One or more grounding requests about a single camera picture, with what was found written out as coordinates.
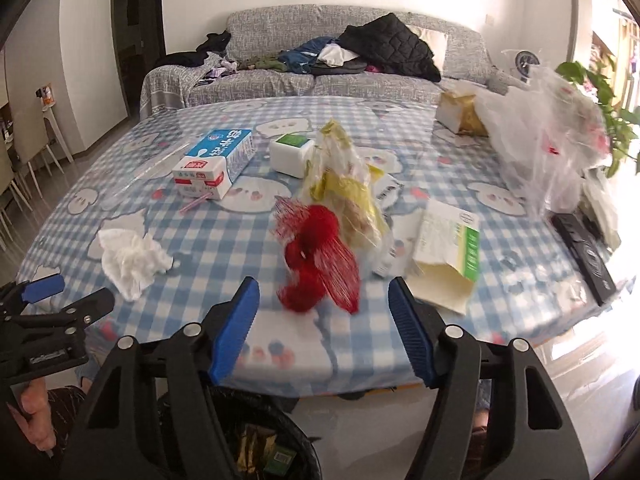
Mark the gold white carton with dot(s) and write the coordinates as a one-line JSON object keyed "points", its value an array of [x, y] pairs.
{"points": [[457, 112]]}

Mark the clear plastic wrapper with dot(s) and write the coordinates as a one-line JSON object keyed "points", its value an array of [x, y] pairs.
{"points": [[397, 250]]}

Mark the pink striped straw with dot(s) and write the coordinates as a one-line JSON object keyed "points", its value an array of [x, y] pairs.
{"points": [[194, 205]]}

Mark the black lined trash bin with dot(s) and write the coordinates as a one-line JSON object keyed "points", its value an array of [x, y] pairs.
{"points": [[280, 415]]}

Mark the crumpled white tissue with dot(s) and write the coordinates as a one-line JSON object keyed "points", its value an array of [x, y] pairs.
{"points": [[132, 260]]}

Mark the yellow snack wrapper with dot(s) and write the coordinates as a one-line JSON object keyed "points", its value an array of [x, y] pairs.
{"points": [[252, 450]]}

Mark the small white plastic bag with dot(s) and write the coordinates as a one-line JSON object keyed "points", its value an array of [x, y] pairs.
{"points": [[602, 210]]}

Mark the person's left hand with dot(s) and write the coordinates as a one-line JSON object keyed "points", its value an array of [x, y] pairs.
{"points": [[39, 410]]}

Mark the beige dining chair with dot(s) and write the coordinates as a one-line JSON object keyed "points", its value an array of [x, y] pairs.
{"points": [[15, 185]]}

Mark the white green paper carton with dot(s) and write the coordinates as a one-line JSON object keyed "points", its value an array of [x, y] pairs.
{"points": [[445, 255]]}

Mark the white chair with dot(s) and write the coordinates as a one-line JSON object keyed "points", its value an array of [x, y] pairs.
{"points": [[52, 120]]}

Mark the black quilted jacket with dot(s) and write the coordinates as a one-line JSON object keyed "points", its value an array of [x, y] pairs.
{"points": [[385, 42]]}

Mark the green potted plant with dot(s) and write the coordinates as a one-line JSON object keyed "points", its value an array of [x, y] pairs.
{"points": [[600, 85]]}

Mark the white printed wrapper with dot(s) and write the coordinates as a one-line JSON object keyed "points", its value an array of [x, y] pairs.
{"points": [[387, 187]]}

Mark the left blue fuzzy slipper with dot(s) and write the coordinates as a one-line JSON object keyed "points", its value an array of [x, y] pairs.
{"points": [[89, 375]]}

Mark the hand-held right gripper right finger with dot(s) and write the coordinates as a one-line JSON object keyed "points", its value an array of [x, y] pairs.
{"points": [[412, 335]]}

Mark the black garment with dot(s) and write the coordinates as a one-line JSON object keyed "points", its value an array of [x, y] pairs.
{"points": [[200, 55]]}

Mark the blue garment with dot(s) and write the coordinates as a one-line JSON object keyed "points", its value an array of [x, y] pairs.
{"points": [[305, 55]]}

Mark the blue checked printed tablecloth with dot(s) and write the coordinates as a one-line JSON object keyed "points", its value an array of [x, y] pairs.
{"points": [[200, 260]]}

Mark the black flat box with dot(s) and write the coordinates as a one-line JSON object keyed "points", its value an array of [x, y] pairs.
{"points": [[585, 255]]}

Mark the blue white milk carton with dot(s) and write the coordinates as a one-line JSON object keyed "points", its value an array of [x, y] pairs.
{"points": [[220, 152]]}

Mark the patterned clothes pile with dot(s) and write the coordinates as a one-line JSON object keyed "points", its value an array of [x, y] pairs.
{"points": [[217, 71]]}

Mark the red mesh bag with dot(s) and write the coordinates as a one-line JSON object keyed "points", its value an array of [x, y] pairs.
{"points": [[317, 255]]}

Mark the white box green label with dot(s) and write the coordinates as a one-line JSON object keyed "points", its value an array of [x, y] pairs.
{"points": [[290, 155]]}

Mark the white table fan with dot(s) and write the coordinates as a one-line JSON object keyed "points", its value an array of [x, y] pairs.
{"points": [[525, 65]]}

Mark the grey fabric sofa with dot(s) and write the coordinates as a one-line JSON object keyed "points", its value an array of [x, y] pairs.
{"points": [[280, 25]]}

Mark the white garment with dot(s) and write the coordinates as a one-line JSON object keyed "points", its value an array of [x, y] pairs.
{"points": [[337, 54]]}

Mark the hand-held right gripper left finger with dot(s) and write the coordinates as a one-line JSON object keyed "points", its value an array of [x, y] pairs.
{"points": [[235, 332]]}

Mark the small green packet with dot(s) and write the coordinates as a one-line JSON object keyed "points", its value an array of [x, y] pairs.
{"points": [[280, 460]]}

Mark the olive green garment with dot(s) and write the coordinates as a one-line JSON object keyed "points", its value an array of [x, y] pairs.
{"points": [[262, 64]]}

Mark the right blue fuzzy slipper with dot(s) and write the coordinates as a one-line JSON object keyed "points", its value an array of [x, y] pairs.
{"points": [[484, 395]]}

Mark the blue fuzzy slipper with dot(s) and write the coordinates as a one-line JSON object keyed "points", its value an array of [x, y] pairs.
{"points": [[89, 375], [484, 395]]}

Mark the clear bag yellow contents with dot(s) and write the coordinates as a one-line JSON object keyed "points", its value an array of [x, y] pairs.
{"points": [[345, 190]]}

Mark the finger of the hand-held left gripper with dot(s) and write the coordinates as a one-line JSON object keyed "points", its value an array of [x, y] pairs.
{"points": [[45, 288], [90, 305]]}

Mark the cream cushion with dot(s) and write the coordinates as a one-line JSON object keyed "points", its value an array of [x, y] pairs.
{"points": [[435, 45]]}

